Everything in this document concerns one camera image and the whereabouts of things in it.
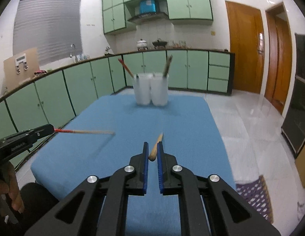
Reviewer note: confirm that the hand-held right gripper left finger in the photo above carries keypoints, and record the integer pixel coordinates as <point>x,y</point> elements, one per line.
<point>145,167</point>

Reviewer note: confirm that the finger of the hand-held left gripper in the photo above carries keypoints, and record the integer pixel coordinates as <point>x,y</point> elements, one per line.
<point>41,131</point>

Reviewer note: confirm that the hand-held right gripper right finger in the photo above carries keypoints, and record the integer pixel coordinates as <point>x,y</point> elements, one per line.
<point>161,172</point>

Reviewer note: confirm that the plain bamboo chopstick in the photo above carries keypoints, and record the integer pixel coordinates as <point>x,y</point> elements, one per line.
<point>154,151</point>

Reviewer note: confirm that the red ended bamboo chopstick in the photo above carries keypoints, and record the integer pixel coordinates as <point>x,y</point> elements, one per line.
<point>88,132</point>

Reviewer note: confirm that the white plastic cup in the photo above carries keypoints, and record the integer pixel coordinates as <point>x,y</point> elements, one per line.
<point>159,91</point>
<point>142,91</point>

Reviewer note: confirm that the red orange patterned bamboo chopstick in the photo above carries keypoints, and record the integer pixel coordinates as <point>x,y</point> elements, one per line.
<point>123,64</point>
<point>129,71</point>

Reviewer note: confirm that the black chopstick with gold band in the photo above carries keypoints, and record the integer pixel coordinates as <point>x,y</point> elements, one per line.
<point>167,66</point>

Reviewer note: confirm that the brown stick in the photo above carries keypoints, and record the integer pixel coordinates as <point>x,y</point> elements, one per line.
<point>169,62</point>

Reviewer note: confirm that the person's left hand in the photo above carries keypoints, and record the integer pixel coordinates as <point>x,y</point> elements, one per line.
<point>13,189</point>

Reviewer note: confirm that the person's leg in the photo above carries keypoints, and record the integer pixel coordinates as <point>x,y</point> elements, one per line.
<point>36,196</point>

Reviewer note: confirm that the red item on counter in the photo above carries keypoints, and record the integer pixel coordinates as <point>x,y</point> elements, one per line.
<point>40,72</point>

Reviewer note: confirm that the green base cabinet row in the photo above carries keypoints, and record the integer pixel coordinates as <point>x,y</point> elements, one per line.
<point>81,83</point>

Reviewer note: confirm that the cardboard panel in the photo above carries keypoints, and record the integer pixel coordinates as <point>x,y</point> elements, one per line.
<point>12,73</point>

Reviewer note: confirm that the sink faucet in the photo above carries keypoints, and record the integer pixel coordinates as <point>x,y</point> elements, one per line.
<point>73,49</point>

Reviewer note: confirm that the purple patterned floor mat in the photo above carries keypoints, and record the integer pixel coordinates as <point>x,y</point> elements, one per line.
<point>255,199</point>

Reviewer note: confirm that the grey window blind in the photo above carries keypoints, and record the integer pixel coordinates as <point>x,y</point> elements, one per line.
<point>46,27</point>

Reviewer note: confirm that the metal kettle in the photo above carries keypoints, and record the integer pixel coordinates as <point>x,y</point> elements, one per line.
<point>108,50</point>

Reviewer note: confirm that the white cooking pot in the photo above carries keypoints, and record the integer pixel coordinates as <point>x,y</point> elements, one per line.
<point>141,43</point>

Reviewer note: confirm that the black wok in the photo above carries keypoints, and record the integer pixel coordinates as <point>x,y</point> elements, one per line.
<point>159,43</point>

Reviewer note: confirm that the glass jars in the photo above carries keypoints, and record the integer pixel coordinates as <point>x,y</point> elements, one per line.
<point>179,44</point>

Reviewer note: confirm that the cardboard box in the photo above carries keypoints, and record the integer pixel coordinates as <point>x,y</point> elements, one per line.
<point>304,167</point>

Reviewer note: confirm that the range hood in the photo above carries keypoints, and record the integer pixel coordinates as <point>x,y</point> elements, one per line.
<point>147,17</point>

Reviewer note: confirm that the wooden door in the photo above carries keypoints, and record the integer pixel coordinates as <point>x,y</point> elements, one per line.
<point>280,61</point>
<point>244,46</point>

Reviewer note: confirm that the black refrigerator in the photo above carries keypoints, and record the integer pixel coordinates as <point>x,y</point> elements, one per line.
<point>298,98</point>

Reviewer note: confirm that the blue box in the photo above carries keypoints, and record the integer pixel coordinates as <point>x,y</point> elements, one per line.
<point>148,6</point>

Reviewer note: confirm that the green wall cabinets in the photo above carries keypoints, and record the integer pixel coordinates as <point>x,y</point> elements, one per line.
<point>189,2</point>

